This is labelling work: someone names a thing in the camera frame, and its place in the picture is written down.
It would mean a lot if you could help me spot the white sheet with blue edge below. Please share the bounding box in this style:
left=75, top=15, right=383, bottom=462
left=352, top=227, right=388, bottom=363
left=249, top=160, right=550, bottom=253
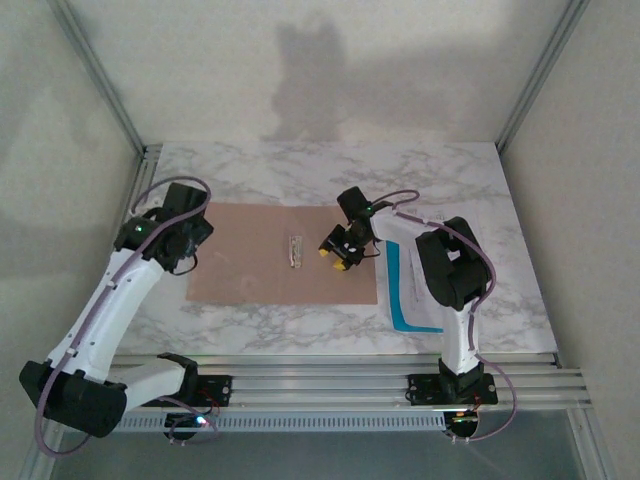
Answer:
left=384, top=238, right=447, bottom=335

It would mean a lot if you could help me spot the pink-brown paper folder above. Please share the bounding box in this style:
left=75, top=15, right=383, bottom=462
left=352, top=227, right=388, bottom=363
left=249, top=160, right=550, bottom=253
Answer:
left=185, top=201, right=380, bottom=305

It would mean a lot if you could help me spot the black controller board with light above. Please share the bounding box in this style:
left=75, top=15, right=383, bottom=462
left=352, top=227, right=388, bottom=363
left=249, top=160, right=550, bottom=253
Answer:
left=163, top=412, right=211, bottom=441
left=444, top=409, right=484, bottom=441

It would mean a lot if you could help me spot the aluminium side rail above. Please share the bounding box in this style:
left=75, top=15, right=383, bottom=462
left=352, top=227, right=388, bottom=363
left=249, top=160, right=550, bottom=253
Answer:
left=128, top=143, right=164, bottom=221

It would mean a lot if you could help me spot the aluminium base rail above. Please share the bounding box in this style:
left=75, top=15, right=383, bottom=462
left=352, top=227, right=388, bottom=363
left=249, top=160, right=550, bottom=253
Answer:
left=107, top=352, right=594, bottom=416

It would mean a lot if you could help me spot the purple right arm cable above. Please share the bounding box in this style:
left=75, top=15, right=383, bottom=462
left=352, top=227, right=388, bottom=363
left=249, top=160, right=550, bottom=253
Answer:
left=372, top=188, right=519, bottom=445

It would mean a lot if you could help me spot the grey slotted cable duct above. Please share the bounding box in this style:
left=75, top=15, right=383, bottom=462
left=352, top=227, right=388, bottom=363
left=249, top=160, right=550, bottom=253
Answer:
left=112, top=412, right=447, bottom=434

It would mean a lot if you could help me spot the aluminium frame post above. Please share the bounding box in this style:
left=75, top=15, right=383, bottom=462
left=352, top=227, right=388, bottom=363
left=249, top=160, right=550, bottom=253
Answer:
left=494, top=0, right=594, bottom=156
left=47, top=0, right=151, bottom=159

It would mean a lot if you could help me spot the aluminium frame leg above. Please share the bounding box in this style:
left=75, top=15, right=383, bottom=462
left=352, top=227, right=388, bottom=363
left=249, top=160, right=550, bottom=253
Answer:
left=569, top=412, right=617, bottom=480
left=17, top=429, right=66, bottom=480

